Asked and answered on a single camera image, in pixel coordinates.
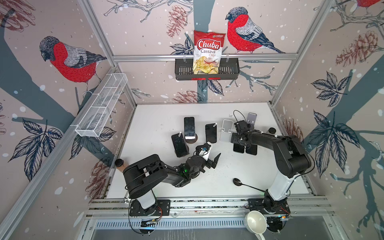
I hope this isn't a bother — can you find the black ladle spoon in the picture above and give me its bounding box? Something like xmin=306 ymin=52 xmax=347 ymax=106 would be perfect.
xmin=233 ymin=178 xmax=266 ymax=193

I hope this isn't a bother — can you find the white wire wall shelf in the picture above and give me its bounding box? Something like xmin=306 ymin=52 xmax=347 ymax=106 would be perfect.
xmin=75 ymin=73 xmax=128 ymax=138

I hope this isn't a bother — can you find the purple round phone stand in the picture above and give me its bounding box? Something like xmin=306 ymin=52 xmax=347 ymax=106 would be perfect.
xmin=246 ymin=113 xmax=257 ymax=125

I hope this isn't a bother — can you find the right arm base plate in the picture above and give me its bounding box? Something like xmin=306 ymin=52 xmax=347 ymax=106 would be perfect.
xmin=247 ymin=198 xmax=291 ymax=215

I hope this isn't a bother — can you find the black phone on wooden stand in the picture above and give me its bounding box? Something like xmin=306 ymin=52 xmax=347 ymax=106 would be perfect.
xmin=184 ymin=117 xmax=196 ymax=138

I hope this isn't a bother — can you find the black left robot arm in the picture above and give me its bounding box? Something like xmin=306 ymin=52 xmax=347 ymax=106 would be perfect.
xmin=123 ymin=150 xmax=221 ymax=210

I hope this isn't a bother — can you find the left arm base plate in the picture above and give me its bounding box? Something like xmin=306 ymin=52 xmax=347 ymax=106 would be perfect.
xmin=129 ymin=200 xmax=171 ymax=217

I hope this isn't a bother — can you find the white phone stand rear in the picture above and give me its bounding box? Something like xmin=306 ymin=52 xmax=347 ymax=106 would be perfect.
xmin=220 ymin=120 xmax=234 ymax=143

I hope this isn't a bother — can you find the black wire wall basket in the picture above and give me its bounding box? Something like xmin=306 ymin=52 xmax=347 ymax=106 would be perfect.
xmin=175 ymin=59 xmax=240 ymax=81

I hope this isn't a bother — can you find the spice jar with black lid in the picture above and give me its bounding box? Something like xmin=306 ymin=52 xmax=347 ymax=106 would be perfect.
xmin=268 ymin=128 xmax=277 ymax=135

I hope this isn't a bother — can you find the black phone centre with sticker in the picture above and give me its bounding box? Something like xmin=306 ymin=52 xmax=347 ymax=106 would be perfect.
xmin=205 ymin=123 xmax=217 ymax=144

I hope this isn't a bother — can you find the round wooden phone stand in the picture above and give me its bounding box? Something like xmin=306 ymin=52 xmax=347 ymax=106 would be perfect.
xmin=185 ymin=134 xmax=198 ymax=144

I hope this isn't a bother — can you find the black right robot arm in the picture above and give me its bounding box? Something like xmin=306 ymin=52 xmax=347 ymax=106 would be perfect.
xmin=231 ymin=121 xmax=312 ymax=214

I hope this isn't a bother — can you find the brown jar with black lid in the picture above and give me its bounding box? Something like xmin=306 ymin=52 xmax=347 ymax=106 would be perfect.
xmin=115 ymin=159 xmax=126 ymax=173

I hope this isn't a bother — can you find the red Chuba cassava chips bag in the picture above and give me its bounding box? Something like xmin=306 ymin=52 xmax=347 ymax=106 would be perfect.
xmin=193 ymin=31 xmax=226 ymax=75

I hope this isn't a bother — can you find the white funnel cup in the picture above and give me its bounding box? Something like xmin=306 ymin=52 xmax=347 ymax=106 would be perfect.
xmin=245 ymin=211 xmax=267 ymax=240

